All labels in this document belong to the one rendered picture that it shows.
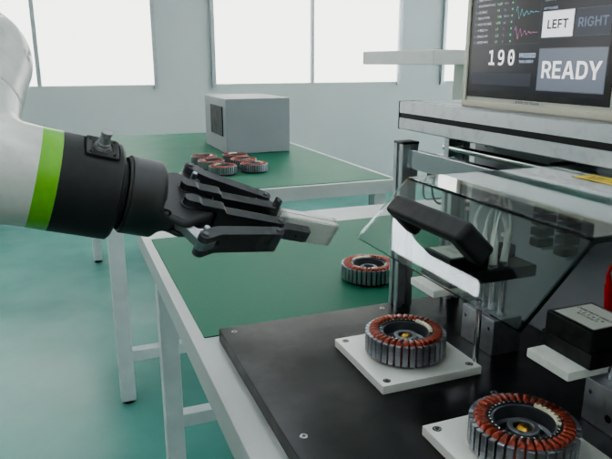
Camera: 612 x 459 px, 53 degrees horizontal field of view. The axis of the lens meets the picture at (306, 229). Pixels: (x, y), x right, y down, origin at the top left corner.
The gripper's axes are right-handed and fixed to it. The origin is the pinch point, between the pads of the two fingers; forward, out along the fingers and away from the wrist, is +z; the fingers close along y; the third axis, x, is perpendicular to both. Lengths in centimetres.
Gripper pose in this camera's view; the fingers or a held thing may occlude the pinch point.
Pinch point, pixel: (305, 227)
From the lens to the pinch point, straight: 68.1
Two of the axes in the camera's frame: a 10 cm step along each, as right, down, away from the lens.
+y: -2.6, -6.4, 7.2
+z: 8.7, 1.6, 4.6
